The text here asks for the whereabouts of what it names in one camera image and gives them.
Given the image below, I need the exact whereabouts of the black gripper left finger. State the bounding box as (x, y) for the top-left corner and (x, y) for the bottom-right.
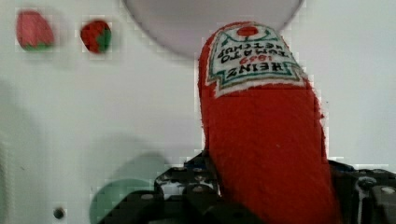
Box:
(98, 150), (265, 224)

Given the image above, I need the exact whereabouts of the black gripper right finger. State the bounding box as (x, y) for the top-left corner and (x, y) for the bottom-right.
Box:
(329, 161), (396, 224)

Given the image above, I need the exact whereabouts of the green mug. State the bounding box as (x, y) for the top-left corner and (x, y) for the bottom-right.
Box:
(89, 179), (153, 224)

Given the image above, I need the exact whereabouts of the red plush ketchup bottle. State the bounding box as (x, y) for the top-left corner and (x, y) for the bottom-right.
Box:
(198, 21), (341, 224)

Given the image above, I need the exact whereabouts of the pink strawberry toy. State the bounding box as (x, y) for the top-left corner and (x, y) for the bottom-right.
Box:
(16, 9), (54, 51)

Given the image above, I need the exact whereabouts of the lavender plate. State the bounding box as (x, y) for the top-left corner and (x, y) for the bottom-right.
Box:
(121, 0), (305, 59)

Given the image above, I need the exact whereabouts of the red strawberry toy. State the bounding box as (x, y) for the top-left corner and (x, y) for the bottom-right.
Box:
(80, 20), (112, 54)

